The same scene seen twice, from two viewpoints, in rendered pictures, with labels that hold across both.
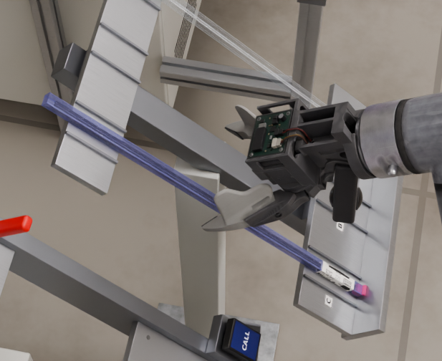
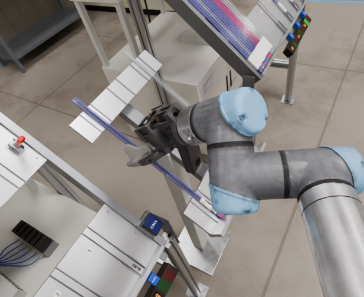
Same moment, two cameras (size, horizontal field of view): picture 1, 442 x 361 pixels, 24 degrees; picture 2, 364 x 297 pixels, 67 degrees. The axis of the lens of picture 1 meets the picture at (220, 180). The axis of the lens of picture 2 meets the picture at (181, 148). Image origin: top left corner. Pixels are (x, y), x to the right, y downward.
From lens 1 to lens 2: 65 cm
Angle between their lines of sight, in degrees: 21
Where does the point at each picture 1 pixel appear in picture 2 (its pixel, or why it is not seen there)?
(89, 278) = (81, 179)
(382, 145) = (184, 122)
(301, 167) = (155, 135)
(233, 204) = (133, 152)
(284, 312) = (235, 227)
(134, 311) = (101, 198)
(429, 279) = (295, 228)
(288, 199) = (154, 153)
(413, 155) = (196, 128)
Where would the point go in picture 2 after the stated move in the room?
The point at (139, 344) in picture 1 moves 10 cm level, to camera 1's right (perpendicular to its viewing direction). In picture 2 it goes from (101, 214) to (135, 222)
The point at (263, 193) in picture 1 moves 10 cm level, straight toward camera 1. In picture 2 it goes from (146, 149) to (123, 187)
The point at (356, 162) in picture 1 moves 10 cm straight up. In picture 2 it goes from (175, 133) to (162, 90)
